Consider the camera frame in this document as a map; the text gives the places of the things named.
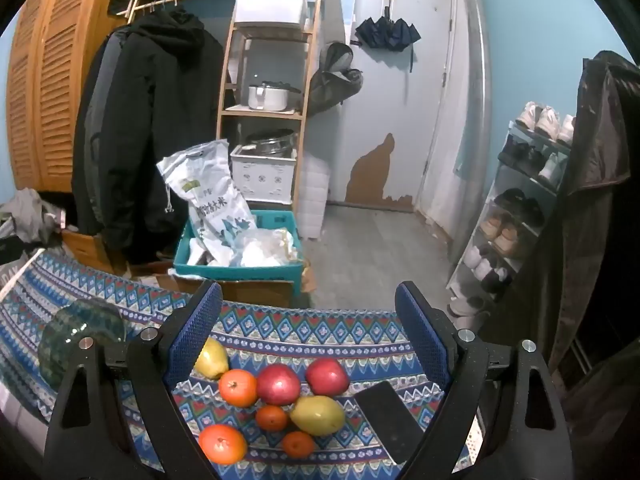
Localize patterned blue tablecloth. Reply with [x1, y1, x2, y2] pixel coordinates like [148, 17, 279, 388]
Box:
[0, 250, 482, 480]

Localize large orange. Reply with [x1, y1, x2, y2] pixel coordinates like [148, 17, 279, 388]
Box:
[218, 369, 259, 408]
[198, 424, 249, 465]

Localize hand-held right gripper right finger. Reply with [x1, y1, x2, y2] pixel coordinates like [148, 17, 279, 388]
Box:
[394, 281, 576, 480]

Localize small yellow-green apple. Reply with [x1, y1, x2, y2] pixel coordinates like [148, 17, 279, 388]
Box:
[290, 395, 347, 437]

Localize silver duct pipe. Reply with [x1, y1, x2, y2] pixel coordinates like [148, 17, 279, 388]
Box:
[447, 0, 493, 261]

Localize clear plastic bags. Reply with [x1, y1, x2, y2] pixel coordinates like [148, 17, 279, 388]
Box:
[230, 227, 302, 268]

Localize white plastic drawer unit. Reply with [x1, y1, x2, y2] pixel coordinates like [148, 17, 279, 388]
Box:
[295, 155, 332, 239]

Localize white storage box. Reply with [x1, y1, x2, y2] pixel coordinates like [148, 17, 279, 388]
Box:
[234, 0, 309, 31]

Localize grey hanging bag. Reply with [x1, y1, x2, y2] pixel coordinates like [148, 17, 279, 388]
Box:
[306, 42, 362, 111]

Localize black hooded jacket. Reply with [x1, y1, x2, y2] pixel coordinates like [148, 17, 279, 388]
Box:
[71, 7, 226, 264]

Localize white door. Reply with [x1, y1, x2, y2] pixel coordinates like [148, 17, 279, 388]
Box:
[345, 0, 458, 212]

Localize wooden louvered wardrobe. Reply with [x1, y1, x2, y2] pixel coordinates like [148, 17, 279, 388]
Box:
[5, 0, 124, 196]

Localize white rice bag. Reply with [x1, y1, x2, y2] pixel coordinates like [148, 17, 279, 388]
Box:
[156, 139, 256, 266]

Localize teal plastic crate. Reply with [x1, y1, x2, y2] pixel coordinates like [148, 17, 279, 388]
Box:
[173, 210, 306, 294]

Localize dark glass plate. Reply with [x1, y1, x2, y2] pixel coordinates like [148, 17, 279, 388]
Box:
[39, 297, 128, 392]

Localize dark hanging coat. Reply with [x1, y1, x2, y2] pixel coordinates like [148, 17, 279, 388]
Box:
[520, 51, 640, 411]

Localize yellow-green pear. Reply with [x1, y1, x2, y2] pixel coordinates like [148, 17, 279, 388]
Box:
[194, 337, 231, 380]

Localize steel pot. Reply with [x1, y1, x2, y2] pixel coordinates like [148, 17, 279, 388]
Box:
[245, 129, 296, 154]

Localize red apple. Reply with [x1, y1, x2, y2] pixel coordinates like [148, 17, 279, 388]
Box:
[256, 364, 302, 407]
[305, 358, 351, 397]

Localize white shoe rack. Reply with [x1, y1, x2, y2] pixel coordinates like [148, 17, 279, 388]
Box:
[446, 120, 576, 307]

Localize white plastic basket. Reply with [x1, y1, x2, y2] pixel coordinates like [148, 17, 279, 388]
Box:
[230, 145, 296, 206]

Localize black smartphone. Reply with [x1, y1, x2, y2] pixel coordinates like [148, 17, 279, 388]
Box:
[354, 381, 426, 466]

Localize small orange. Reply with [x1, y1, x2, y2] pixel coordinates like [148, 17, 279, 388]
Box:
[281, 431, 316, 458]
[255, 405, 290, 432]

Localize wooden shelf rack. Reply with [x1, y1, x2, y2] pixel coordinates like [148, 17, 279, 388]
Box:
[216, 0, 326, 211]

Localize white pot with lid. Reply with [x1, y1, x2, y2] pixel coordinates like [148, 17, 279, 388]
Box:
[248, 81, 302, 112]

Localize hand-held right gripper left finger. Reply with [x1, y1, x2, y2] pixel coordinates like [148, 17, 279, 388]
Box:
[44, 280, 224, 480]

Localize brown wooden box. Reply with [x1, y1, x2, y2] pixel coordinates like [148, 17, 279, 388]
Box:
[60, 230, 126, 276]

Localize dark blue umbrella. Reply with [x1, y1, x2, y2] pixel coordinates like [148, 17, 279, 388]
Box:
[354, 16, 421, 54]

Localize grey crumpled clothing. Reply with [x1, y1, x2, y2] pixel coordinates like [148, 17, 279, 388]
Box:
[0, 189, 66, 249]

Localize brown cardboard box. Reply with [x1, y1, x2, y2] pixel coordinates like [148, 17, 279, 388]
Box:
[130, 264, 317, 309]

